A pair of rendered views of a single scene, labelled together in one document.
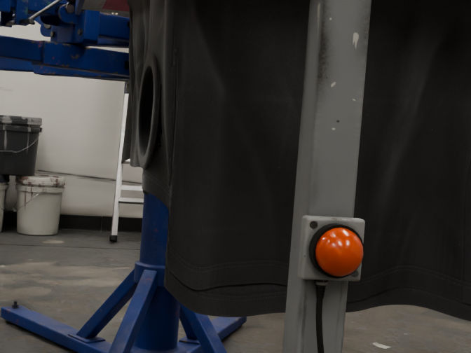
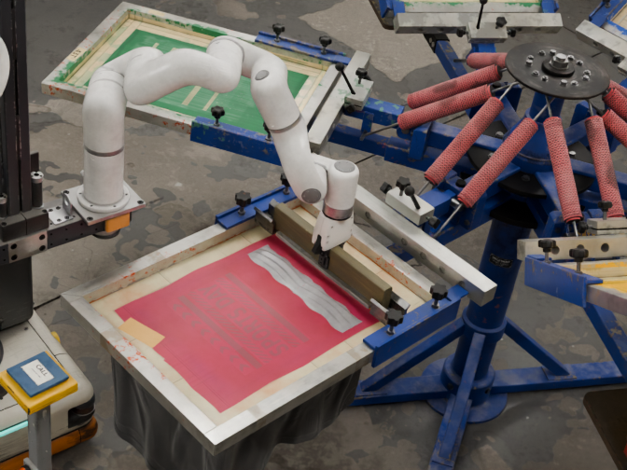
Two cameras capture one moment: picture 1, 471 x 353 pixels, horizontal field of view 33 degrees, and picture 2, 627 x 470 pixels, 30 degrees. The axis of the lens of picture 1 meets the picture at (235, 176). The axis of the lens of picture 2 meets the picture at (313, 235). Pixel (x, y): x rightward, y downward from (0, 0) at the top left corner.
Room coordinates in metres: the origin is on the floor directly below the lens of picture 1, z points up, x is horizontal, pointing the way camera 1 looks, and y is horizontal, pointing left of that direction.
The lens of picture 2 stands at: (0.09, -1.87, 2.90)
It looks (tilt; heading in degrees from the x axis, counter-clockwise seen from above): 38 degrees down; 55
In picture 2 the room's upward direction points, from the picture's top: 9 degrees clockwise
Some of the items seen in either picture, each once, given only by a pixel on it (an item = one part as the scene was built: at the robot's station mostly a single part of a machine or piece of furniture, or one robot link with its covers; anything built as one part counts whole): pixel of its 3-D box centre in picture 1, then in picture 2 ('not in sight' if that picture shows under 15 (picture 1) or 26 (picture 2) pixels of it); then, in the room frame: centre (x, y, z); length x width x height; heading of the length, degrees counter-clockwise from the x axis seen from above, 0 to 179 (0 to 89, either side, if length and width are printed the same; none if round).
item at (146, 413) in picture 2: (344, 141); (163, 421); (0.95, -0.13, 0.74); 0.45 x 0.03 x 0.43; 104
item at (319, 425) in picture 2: not in sight; (292, 428); (1.23, -0.27, 0.74); 0.46 x 0.04 x 0.42; 14
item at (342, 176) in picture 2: not in sight; (326, 179); (1.41, 0.02, 1.25); 0.15 x 0.10 x 0.11; 151
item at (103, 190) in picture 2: not in sight; (100, 168); (0.94, 0.29, 1.21); 0.16 x 0.13 x 0.15; 98
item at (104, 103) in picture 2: not in sight; (104, 114); (0.95, 0.28, 1.37); 0.13 x 0.10 x 0.16; 61
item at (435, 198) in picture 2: not in sight; (421, 210); (1.78, 0.08, 1.02); 0.17 x 0.06 x 0.05; 14
